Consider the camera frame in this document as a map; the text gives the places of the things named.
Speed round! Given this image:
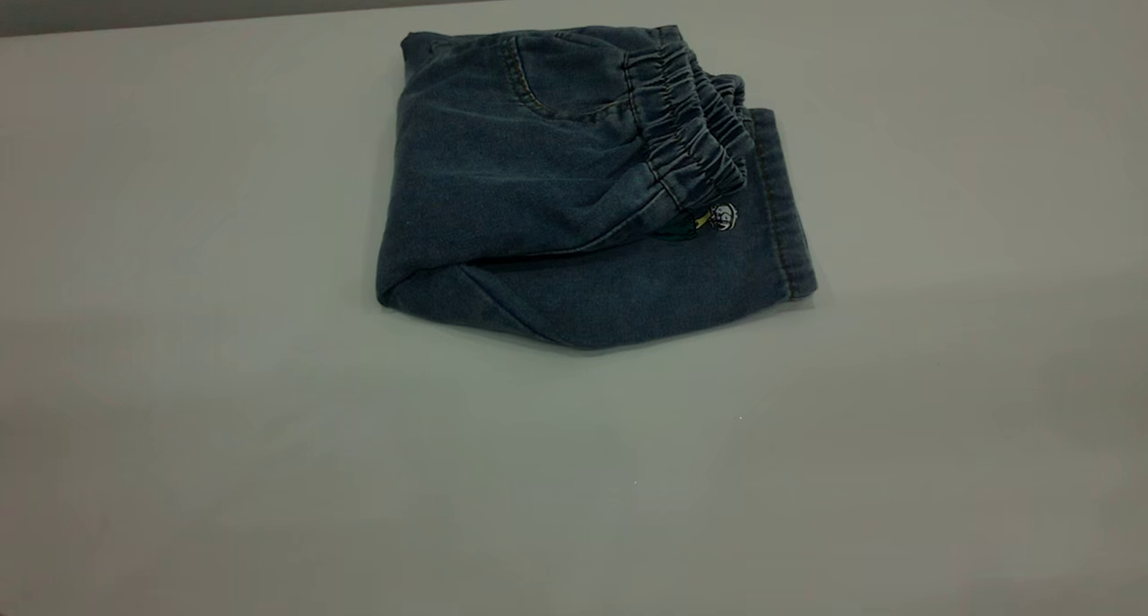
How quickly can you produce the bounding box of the blue denim shorts basketball print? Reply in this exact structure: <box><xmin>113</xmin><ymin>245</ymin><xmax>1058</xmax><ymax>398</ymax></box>
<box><xmin>375</xmin><ymin>24</ymin><xmax>819</xmax><ymax>350</ymax></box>

